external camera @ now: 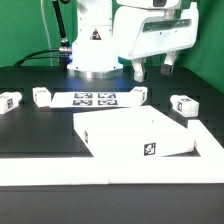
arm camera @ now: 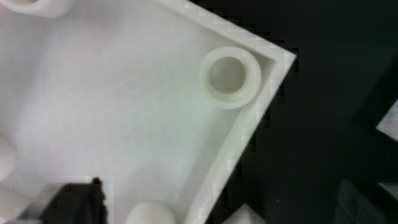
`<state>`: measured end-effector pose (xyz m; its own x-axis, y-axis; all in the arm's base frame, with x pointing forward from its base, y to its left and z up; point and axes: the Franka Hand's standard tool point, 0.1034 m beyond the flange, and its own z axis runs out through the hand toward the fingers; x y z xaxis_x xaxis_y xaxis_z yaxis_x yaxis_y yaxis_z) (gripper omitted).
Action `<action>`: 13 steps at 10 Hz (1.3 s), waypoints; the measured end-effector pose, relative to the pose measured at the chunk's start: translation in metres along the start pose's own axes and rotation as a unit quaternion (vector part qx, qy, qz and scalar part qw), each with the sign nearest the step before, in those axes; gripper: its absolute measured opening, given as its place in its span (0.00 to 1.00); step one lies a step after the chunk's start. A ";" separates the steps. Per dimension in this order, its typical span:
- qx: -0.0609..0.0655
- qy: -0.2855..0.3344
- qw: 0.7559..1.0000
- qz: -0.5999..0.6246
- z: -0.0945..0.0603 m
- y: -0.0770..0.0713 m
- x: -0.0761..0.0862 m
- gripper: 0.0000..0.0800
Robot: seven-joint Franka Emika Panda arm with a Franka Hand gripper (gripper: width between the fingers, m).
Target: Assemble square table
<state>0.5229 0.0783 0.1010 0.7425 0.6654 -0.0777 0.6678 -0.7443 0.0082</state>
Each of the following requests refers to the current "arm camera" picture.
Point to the white L-shaped obstacle fence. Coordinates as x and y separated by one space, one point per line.
243 216

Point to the white square tabletop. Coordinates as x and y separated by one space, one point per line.
137 81

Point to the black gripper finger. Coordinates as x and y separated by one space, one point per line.
67 204

